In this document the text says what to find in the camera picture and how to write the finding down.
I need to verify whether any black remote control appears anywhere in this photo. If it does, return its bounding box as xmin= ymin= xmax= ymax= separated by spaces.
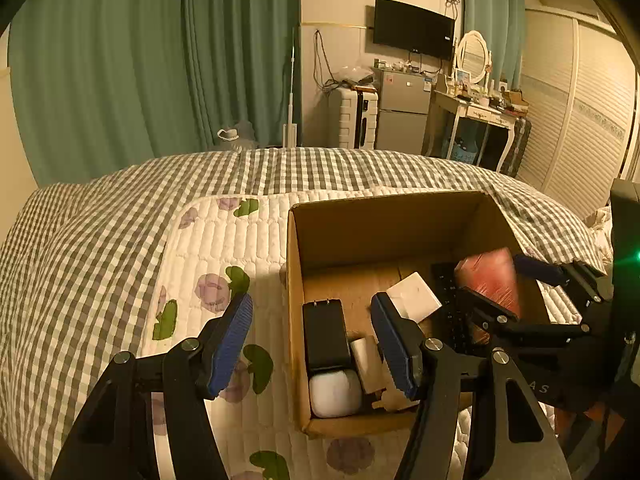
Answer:
xmin=432 ymin=262 xmax=472 ymax=354

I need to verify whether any white square box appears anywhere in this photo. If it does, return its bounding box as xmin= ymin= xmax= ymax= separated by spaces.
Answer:
xmin=386 ymin=272 xmax=442 ymax=323

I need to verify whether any black rectangular box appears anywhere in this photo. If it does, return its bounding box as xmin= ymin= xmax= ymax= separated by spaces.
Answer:
xmin=303 ymin=299 xmax=352 ymax=375

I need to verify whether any white rounded speaker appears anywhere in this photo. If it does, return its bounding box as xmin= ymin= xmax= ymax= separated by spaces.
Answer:
xmin=309 ymin=370 xmax=362 ymax=418

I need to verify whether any white bottle red cap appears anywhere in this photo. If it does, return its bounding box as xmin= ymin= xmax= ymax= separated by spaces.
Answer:
xmin=349 ymin=336 xmax=386 ymax=394

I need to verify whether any brown cardboard box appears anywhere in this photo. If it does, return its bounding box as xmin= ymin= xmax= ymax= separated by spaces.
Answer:
xmin=286 ymin=192 xmax=524 ymax=438

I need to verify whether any dark suitcase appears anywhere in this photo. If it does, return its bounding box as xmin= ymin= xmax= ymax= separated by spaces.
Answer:
xmin=500 ymin=117 xmax=532 ymax=178

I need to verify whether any teal waste basket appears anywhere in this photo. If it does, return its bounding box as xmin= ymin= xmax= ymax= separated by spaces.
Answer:
xmin=442 ymin=132 xmax=480 ymax=165

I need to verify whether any green checkered bedsheet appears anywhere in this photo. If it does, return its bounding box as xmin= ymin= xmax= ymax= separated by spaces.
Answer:
xmin=1 ymin=148 xmax=611 ymax=479

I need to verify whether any white louvered wardrobe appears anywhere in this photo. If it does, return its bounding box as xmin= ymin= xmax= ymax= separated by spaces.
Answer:
xmin=518 ymin=9 xmax=639 ymax=218

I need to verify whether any white floral quilted mat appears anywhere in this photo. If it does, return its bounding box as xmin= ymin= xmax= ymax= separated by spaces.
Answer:
xmin=141 ymin=187 xmax=611 ymax=479

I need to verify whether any white dressing table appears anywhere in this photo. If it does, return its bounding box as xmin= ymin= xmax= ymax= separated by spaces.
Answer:
xmin=423 ymin=90 xmax=516 ymax=172

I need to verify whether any silver mini fridge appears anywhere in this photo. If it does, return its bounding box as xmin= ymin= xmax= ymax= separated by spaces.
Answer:
xmin=374 ymin=68 xmax=432 ymax=155

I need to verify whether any white suitcase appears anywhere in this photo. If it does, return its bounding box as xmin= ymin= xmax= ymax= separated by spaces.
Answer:
xmin=328 ymin=86 xmax=378 ymax=150

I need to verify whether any white oval vanity mirror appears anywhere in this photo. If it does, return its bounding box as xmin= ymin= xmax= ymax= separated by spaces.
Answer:
xmin=454 ymin=30 xmax=491 ymax=84

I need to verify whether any teal curtain right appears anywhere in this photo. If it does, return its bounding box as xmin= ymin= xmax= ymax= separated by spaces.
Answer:
xmin=463 ymin=0 xmax=526 ymax=89

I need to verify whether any teal curtain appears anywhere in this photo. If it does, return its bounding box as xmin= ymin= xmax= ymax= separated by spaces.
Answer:
xmin=463 ymin=0 xmax=526 ymax=89
xmin=1 ymin=0 xmax=300 ymax=186

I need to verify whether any clear water jug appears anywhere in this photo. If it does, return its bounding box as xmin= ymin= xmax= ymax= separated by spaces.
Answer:
xmin=214 ymin=120 xmax=258 ymax=152

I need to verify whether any teal curtain left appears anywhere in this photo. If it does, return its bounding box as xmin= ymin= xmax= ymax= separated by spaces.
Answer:
xmin=1 ymin=0 xmax=300 ymax=186

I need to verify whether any black wall television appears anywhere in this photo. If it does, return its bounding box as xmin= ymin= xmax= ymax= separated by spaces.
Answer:
xmin=373 ymin=0 xmax=454 ymax=61

